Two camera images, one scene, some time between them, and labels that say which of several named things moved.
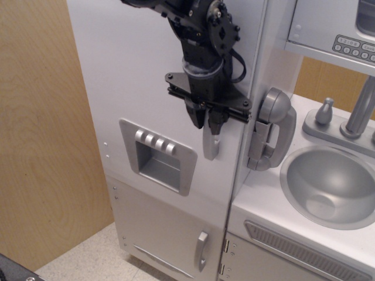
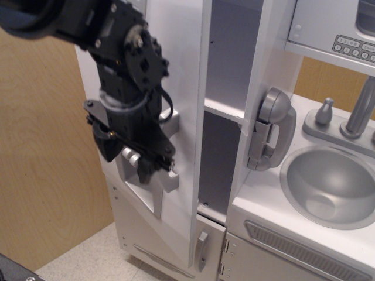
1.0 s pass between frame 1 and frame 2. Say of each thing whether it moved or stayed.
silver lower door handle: stayed
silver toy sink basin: stayed
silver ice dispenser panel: moved
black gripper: moved
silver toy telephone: stayed
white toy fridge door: moved
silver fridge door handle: moved
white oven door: stayed
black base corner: stayed
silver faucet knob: stayed
